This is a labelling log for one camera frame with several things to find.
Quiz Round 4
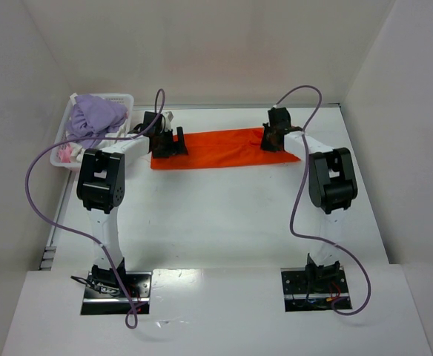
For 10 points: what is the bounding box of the orange t shirt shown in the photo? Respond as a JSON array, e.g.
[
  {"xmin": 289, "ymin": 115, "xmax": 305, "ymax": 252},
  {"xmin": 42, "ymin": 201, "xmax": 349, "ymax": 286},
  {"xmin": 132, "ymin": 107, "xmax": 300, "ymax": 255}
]
[{"xmin": 151, "ymin": 128, "xmax": 300, "ymax": 171}]

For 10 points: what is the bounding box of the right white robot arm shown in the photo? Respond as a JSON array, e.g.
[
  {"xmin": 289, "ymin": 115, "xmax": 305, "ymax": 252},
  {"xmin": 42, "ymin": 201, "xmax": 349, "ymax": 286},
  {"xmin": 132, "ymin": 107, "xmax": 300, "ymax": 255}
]
[{"xmin": 260, "ymin": 107, "xmax": 359, "ymax": 293}]

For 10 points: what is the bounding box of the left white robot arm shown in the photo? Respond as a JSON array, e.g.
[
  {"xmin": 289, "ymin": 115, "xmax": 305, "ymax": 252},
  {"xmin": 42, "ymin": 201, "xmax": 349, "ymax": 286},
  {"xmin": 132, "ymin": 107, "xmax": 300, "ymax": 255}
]
[{"xmin": 77, "ymin": 111, "xmax": 188, "ymax": 295}]

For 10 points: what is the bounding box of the purple t shirt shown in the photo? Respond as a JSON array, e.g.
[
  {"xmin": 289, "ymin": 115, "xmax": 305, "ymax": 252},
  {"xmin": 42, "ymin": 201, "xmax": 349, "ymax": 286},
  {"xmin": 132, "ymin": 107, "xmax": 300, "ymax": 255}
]
[{"xmin": 65, "ymin": 94, "xmax": 128, "ymax": 142}]

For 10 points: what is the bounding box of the white t shirt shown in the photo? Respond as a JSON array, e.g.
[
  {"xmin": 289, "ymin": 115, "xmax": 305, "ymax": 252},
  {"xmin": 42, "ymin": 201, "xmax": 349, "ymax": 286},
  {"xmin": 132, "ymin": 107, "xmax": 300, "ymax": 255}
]
[{"xmin": 67, "ymin": 125, "xmax": 129, "ymax": 162}]

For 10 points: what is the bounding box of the pink cloth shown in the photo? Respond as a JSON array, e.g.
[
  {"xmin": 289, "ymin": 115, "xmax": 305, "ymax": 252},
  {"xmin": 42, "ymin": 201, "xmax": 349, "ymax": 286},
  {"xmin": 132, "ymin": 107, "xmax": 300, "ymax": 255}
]
[{"xmin": 58, "ymin": 145, "xmax": 73, "ymax": 163}]

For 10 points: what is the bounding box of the white plastic laundry basket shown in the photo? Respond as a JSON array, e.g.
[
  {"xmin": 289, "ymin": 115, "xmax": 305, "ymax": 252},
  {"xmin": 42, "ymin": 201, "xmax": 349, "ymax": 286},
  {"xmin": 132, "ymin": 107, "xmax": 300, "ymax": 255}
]
[{"xmin": 50, "ymin": 93, "xmax": 134, "ymax": 171}]

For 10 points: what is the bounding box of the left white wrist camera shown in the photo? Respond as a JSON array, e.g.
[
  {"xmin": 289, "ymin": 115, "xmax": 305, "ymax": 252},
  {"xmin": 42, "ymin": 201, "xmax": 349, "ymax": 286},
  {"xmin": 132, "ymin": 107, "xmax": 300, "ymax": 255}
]
[{"xmin": 162, "ymin": 111, "xmax": 173, "ymax": 131}]

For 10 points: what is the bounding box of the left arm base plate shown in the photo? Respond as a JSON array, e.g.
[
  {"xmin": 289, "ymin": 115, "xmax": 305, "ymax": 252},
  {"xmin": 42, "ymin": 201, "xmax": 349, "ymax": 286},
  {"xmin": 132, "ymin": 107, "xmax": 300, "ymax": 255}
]
[{"xmin": 80, "ymin": 271, "xmax": 152, "ymax": 316}]

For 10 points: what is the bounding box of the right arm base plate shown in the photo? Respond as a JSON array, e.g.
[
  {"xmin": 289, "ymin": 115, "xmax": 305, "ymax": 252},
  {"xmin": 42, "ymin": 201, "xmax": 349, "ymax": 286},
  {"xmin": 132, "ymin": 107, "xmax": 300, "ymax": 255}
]
[{"xmin": 281, "ymin": 268, "xmax": 352, "ymax": 312}]

